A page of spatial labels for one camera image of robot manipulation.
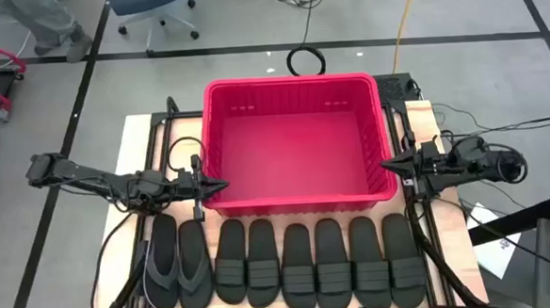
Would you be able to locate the person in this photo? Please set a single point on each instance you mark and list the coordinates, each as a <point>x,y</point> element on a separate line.
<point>46,15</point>

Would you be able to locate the dark grey flip-flop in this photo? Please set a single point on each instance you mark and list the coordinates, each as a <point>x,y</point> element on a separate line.
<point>194,252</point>
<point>160,254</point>

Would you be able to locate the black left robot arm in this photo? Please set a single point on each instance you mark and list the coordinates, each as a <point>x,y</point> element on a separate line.
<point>83,176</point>

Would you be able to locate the red plastic bin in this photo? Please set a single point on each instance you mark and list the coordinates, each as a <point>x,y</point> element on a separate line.
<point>294,162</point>

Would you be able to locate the black rubber slide sandal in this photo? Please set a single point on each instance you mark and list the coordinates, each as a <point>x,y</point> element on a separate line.
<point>402,246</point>
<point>368,248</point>
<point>230,246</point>
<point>332,250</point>
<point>262,244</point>
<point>297,252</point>

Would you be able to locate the blue office chair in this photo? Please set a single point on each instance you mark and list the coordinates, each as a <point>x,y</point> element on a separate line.
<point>144,0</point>

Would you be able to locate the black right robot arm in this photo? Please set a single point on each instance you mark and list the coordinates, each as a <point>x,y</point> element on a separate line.
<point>473,162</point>

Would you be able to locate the black bar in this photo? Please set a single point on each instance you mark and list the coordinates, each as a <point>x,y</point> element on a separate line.
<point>514,220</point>

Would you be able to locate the black perforated box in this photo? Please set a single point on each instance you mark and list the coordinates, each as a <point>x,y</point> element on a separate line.
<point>394,87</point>

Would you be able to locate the white paper sheet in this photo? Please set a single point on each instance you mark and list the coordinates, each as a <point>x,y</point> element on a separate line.
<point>495,255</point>

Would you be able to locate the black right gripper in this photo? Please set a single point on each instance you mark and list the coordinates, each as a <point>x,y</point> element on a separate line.
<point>426,165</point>

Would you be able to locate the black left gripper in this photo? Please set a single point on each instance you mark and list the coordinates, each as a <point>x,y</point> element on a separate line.
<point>196,186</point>

